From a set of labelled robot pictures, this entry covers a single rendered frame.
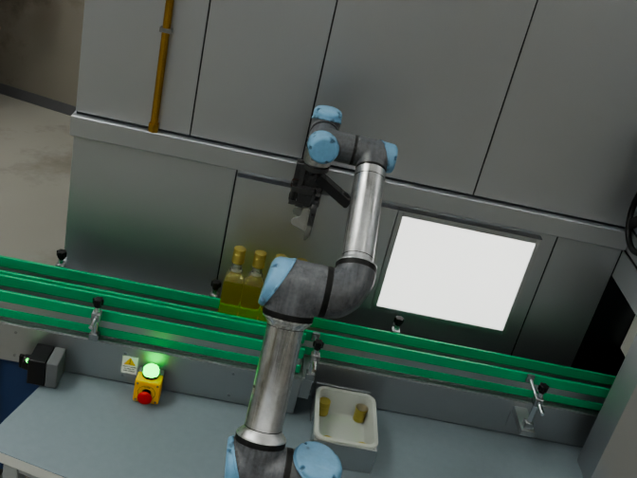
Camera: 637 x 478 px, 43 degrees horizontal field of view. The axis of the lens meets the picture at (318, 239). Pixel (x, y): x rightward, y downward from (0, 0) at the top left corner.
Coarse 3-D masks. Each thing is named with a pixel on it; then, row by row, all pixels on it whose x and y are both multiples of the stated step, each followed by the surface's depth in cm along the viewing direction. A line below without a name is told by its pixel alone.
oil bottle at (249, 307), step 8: (248, 272) 230; (248, 280) 227; (256, 280) 227; (264, 280) 230; (248, 288) 228; (256, 288) 228; (248, 296) 229; (256, 296) 229; (240, 304) 231; (248, 304) 230; (256, 304) 230; (240, 312) 232; (248, 312) 232; (256, 312) 232
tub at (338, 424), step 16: (336, 400) 232; (352, 400) 232; (368, 400) 232; (320, 416) 231; (336, 416) 232; (352, 416) 234; (368, 416) 230; (320, 432) 225; (336, 432) 226; (352, 432) 227; (368, 432) 224; (368, 448) 213
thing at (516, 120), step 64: (128, 0) 210; (192, 0) 210; (256, 0) 210; (320, 0) 209; (384, 0) 209; (448, 0) 208; (512, 0) 208; (576, 0) 208; (128, 64) 218; (192, 64) 218; (256, 64) 217; (320, 64) 217; (384, 64) 216; (448, 64) 216; (512, 64) 216; (576, 64) 215; (128, 128) 224; (192, 128) 226; (256, 128) 225; (384, 128) 224; (448, 128) 224; (512, 128) 223; (576, 128) 223; (128, 192) 235; (192, 192) 234; (384, 192) 231; (448, 192) 232; (512, 192) 232; (576, 192) 232; (128, 256) 244; (192, 256) 244; (576, 256) 241; (384, 320) 252; (512, 320) 251; (576, 320) 251
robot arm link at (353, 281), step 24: (360, 144) 198; (384, 144) 199; (360, 168) 196; (384, 168) 197; (360, 192) 192; (360, 216) 189; (360, 240) 186; (336, 264) 186; (360, 264) 182; (336, 288) 177; (360, 288) 180; (336, 312) 179
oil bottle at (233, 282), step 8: (232, 272) 227; (240, 272) 228; (224, 280) 227; (232, 280) 227; (240, 280) 227; (224, 288) 228; (232, 288) 228; (240, 288) 228; (224, 296) 229; (232, 296) 229; (240, 296) 230; (224, 304) 231; (232, 304) 231; (224, 312) 232; (232, 312) 232
